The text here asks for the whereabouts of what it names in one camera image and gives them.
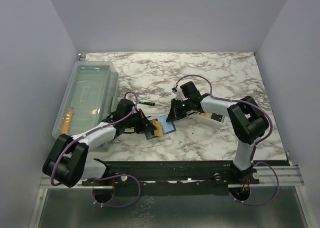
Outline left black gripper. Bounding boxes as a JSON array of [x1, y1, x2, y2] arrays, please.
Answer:
[[124, 109, 157, 134]]

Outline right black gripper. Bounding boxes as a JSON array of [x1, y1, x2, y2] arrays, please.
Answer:
[[166, 98, 192, 123]]

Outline teal leather card holder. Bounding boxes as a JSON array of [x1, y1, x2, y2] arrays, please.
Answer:
[[145, 114, 176, 140]]

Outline credit cards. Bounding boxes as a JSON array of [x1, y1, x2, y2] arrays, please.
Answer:
[[199, 112, 225, 122]]

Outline clear acrylic card box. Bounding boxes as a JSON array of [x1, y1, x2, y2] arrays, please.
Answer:
[[192, 112, 225, 129]]

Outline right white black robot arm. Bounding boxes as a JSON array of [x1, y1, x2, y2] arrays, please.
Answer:
[[166, 81, 273, 184]]

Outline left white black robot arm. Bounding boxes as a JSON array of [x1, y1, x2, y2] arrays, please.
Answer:
[[42, 99, 157, 187]]

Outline black green screwdriver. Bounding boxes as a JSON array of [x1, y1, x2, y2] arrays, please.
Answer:
[[139, 101, 155, 106]]

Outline clear plastic storage bin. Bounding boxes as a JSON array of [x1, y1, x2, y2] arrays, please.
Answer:
[[52, 61, 119, 139]]

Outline orange tool in bin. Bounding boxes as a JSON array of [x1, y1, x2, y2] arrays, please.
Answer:
[[61, 109, 73, 134]]

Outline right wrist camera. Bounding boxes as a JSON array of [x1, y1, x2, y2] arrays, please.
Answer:
[[172, 87, 185, 101]]

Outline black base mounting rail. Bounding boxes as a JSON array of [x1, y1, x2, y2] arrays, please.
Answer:
[[74, 159, 292, 197]]

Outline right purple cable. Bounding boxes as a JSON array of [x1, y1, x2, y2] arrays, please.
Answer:
[[174, 74, 280, 206]]

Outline aluminium extrusion rail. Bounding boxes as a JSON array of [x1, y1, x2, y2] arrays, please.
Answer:
[[38, 165, 305, 188]]

